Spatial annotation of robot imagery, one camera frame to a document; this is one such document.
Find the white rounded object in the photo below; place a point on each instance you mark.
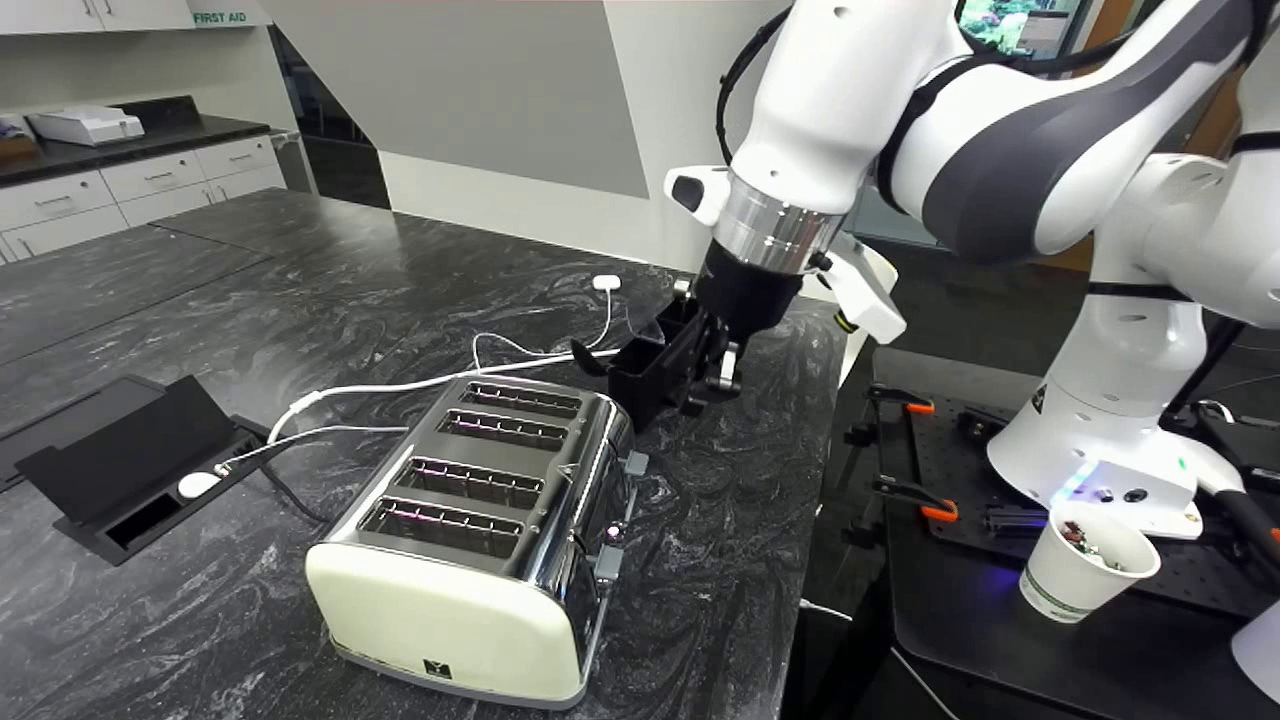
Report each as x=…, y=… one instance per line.
x=1261, y=654

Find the white paper cup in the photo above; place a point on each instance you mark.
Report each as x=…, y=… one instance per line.
x=1077, y=564

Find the white plug in outlet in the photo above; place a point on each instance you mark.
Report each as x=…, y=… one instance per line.
x=198, y=487

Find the black recessed outlet box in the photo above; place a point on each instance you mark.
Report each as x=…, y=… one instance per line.
x=127, y=465

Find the chrome cream four-slot toaster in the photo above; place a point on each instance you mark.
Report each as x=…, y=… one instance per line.
x=467, y=544

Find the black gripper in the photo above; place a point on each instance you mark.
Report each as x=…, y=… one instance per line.
x=749, y=297

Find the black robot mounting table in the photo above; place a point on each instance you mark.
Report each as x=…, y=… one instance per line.
x=986, y=627

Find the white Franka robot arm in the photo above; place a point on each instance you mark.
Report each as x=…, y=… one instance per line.
x=1015, y=145

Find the white box on counter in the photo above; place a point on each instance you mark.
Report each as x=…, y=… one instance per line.
x=83, y=126

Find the small black plug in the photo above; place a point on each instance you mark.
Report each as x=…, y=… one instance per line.
x=591, y=353

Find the white base cabinets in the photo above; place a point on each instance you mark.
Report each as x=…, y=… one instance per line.
x=123, y=193

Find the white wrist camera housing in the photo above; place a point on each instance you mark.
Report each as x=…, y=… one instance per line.
x=864, y=290

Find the orange black clamp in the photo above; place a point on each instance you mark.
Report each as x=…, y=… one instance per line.
x=924, y=502
x=906, y=406

